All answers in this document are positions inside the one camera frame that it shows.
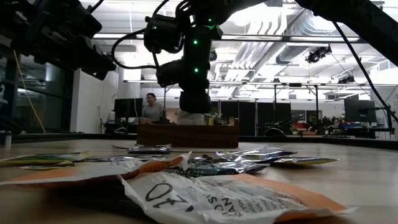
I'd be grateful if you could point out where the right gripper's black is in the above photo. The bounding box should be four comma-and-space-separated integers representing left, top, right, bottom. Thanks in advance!
178, 77, 213, 114

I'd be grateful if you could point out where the black monitor on arm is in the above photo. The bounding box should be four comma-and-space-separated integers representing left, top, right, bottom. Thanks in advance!
343, 98, 392, 123

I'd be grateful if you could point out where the white orange tea packet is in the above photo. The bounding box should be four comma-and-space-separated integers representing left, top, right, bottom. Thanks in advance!
0, 151, 193, 188
176, 110, 205, 126
119, 172, 358, 224

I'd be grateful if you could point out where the black cluttered desk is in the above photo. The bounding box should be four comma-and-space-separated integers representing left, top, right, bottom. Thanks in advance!
338, 123, 396, 139

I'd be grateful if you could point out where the yellow network cable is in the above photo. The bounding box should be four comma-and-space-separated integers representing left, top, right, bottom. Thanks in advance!
12, 49, 47, 134

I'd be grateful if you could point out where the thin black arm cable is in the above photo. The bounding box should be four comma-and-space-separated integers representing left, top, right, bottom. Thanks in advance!
332, 21, 398, 123

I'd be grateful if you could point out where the green plant in white pot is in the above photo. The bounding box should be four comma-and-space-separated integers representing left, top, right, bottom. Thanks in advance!
206, 106, 231, 126

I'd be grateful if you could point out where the long ceiling light bar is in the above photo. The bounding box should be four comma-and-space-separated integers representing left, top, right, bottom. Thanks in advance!
91, 32, 361, 44

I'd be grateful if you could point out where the black room divider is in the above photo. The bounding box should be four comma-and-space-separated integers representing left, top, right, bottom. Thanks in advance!
211, 100, 293, 136

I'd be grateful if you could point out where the black computer monitor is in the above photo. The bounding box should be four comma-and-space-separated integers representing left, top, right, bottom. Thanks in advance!
113, 98, 144, 119

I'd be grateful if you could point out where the wooden compartment tea box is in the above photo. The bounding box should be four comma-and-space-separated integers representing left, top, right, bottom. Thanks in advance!
136, 119, 240, 149

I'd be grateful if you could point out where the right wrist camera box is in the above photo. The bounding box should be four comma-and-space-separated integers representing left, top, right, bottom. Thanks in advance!
155, 58, 187, 88

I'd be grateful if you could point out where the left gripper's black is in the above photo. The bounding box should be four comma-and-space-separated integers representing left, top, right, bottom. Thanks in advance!
34, 34, 118, 81

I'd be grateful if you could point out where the person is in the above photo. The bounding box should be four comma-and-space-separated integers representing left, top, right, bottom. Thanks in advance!
141, 92, 166, 124

